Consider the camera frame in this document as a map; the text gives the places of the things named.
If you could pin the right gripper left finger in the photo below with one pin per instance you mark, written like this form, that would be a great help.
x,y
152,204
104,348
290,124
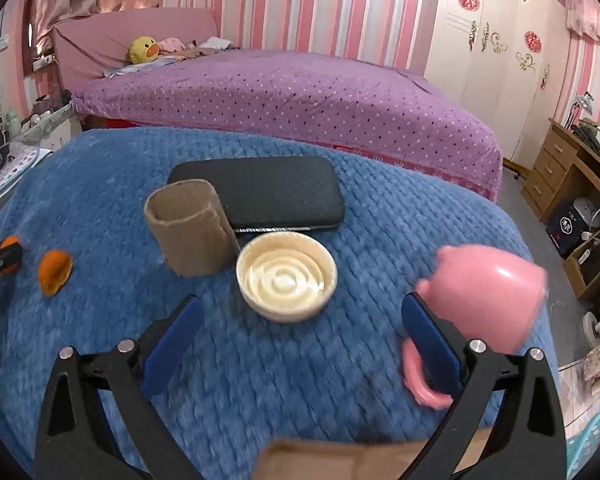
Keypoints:
x,y
97,420

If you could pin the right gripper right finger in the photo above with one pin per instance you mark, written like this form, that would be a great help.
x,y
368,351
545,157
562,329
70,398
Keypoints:
x,y
526,441

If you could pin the pink metal mug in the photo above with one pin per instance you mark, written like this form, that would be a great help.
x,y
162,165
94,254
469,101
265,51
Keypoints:
x,y
484,292

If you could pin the cardboard tube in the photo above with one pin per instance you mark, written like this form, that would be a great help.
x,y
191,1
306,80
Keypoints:
x,y
191,228

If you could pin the light blue laundry basket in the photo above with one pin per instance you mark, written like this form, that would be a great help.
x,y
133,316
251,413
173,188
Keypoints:
x,y
582,446

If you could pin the blue fleece blanket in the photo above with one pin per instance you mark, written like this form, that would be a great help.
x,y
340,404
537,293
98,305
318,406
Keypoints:
x,y
245,381

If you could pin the dotted folded quilt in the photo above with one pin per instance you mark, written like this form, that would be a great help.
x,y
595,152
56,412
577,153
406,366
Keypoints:
x,y
21,158

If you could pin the tan phone case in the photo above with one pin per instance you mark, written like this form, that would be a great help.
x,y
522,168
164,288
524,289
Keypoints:
x,y
316,460

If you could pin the pink headboard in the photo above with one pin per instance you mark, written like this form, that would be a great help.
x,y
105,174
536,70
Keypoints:
x,y
85,48

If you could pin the wooden desk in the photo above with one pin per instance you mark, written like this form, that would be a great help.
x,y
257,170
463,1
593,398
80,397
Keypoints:
x,y
563,190

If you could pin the yellow duck plush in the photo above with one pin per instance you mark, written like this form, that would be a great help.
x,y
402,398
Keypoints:
x,y
143,50

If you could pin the cream round lid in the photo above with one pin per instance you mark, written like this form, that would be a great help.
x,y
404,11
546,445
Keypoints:
x,y
286,277

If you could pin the black wallet case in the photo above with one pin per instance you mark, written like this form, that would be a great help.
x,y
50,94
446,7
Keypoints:
x,y
266,194

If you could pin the desk lamp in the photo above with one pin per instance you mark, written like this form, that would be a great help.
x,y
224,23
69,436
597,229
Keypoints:
x,y
581,106

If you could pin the purple dotted bed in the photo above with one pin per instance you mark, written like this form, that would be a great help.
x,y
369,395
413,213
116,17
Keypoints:
x,y
375,111

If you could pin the white wardrobe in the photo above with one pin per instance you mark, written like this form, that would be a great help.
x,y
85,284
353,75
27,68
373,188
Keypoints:
x,y
504,61

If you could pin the pink right curtain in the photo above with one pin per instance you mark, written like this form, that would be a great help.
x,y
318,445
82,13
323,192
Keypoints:
x,y
583,18

